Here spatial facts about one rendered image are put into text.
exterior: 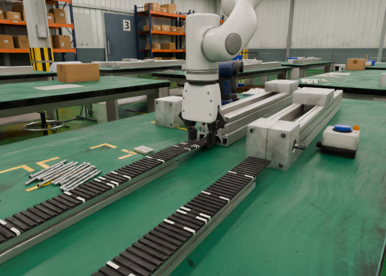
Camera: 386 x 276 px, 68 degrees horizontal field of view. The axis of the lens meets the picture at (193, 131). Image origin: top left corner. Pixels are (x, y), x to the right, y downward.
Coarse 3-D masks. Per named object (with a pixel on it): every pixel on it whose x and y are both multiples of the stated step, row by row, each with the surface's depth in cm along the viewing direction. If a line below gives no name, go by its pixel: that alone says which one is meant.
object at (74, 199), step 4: (64, 192) 48; (68, 192) 48; (60, 196) 47; (64, 196) 47; (68, 196) 47; (72, 196) 47; (76, 196) 47; (64, 200) 46; (68, 200) 46; (72, 200) 45; (76, 200) 46; (80, 200) 45; (84, 200) 46; (76, 204) 44
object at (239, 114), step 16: (256, 96) 115; (272, 96) 115; (288, 96) 131; (224, 112) 93; (240, 112) 86; (256, 112) 97; (272, 112) 112; (224, 128) 81; (240, 128) 90; (224, 144) 82
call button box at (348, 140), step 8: (328, 128) 78; (328, 136) 74; (336, 136) 73; (344, 136) 72; (352, 136) 71; (320, 144) 79; (328, 144) 74; (336, 144) 73; (344, 144) 72; (352, 144) 71; (328, 152) 75; (336, 152) 74; (344, 152) 73; (352, 152) 72
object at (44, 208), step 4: (36, 204) 44; (40, 204) 45; (44, 204) 44; (48, 204) 44; (36, 208) 43; (40, 208) 43; (44, 208) 43; (48, 208) 43; (52, 208) 43; (56, 208) 43; (44, 212) 42; (48, 212) 42; (52, 212) 42; (56, 212) 42; (60, 212) 42; (52, 216) 41
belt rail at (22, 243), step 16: (176, 160) 66; (144, 176) 58; (112, 192) 51; (128, 192) 54; (80, 208) 46; (96, 208) 48; (48, 224) 41; (64, 224) 44; (16, 240) 38; (32, 240) 40; (0, 256) 36
